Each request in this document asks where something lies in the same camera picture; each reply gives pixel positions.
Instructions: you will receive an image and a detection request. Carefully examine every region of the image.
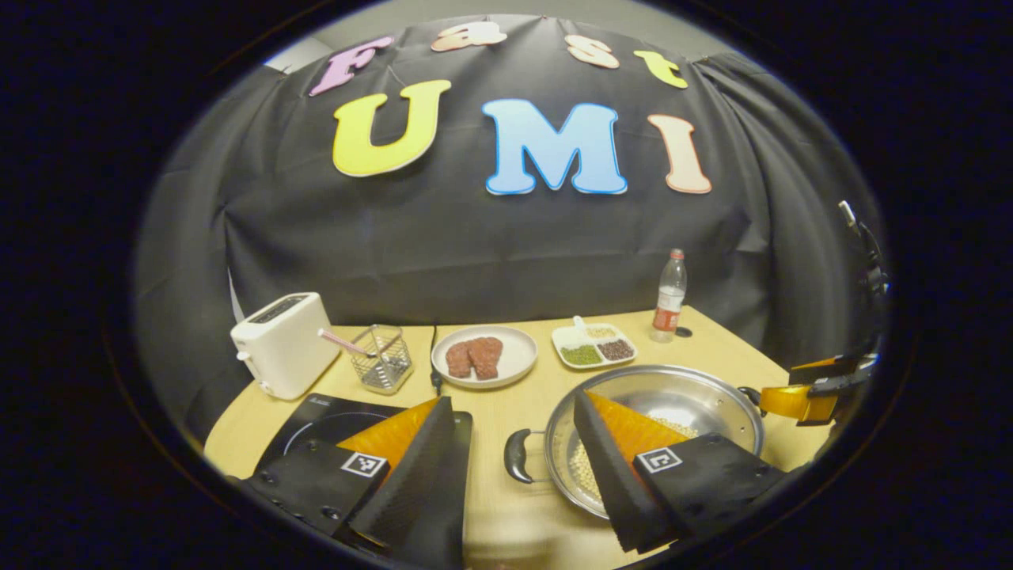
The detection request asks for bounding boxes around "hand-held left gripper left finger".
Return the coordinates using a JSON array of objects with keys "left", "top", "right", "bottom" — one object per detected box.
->
[{"left": 237, "top": 396, "right": 458, "bottom": 555}]

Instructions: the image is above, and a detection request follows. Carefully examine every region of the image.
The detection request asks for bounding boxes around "white round plate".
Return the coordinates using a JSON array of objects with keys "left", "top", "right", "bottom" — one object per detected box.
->
[{"left": 431, "top": 325, "right": 539, "bottom": 390}]

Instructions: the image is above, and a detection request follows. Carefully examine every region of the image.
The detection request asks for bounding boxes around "white toaster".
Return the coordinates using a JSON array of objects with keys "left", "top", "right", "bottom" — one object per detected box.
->
[{"left": 230, "top": 292, "right": 341, "bottom": 401}]

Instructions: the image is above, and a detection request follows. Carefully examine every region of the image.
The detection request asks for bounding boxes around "stainless steel pot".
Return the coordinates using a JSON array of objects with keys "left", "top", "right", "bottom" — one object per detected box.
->
[{"left": 504, "top": 364, "right": 766, "bottom": 521}]

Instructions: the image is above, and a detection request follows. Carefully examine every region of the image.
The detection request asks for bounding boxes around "clear bottle with red label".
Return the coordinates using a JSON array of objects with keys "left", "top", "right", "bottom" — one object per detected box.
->
[{"left": 650, "top": 249, "right": 688, "bottom": 343}]

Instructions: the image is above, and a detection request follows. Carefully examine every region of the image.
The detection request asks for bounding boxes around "wire mesh utensil basket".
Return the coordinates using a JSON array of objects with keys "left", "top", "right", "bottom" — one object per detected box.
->
[{"left": 349, "top": 325, "right": 414, "bottom": 395}]

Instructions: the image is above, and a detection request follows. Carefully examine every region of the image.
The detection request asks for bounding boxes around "pink handled spoon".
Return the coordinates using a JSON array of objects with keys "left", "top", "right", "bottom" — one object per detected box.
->
[{"left": 318, "top": 329, "right": 377, "bottom": 359}]

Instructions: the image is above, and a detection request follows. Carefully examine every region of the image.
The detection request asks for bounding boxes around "black backdrop cloth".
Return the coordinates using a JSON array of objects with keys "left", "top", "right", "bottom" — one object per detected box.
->
[{"left": 135, "top": 16, "right": 887, "bottom": 444}]

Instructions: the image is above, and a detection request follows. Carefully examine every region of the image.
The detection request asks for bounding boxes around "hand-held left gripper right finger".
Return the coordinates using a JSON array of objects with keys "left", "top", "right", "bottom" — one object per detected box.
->
[{"left": 574, "top": 389, "right": 788, "bottom": 555}]

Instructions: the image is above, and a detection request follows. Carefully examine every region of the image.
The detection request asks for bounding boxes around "pile of soybeans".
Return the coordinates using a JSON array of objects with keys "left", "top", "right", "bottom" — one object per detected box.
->
[{"left": 570, "top": 416, "right": 701, "bottom": 500}]

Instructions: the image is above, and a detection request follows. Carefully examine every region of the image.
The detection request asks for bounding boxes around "black induction cooktop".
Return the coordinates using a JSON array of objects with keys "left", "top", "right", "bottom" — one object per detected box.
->
[{"left": 257, "top": 393, "right": 474, "bottom": 570}]

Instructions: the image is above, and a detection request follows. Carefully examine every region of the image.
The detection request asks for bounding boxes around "white divided dish of beans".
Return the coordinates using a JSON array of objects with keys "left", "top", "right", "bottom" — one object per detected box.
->
[{"left": 552, "top": 316, "right": 637, "bottom": 370}]

